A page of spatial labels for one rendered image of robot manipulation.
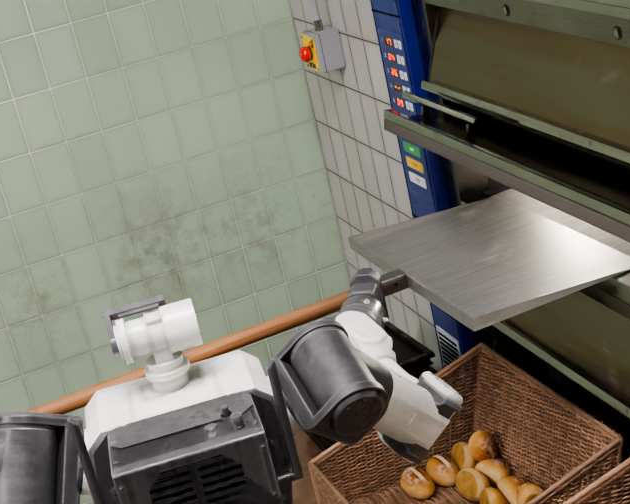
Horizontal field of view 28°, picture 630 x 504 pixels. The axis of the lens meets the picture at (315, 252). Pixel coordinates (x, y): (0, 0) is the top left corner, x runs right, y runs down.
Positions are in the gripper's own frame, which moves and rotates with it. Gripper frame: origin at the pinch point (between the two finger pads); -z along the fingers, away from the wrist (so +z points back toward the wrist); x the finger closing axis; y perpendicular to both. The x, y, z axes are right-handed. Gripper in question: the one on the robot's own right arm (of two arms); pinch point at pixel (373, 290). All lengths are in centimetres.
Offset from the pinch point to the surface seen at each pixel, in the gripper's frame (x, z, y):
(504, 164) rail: -23.4, 4.4, 29.3
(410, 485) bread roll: 57, -19, -6
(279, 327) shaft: 0.0, 12.2, -16.0
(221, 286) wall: 38, -101, -71
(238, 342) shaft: 0.0, 16.9, -22.8
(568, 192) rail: -23, 22, 41
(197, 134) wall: -7, -103, -68
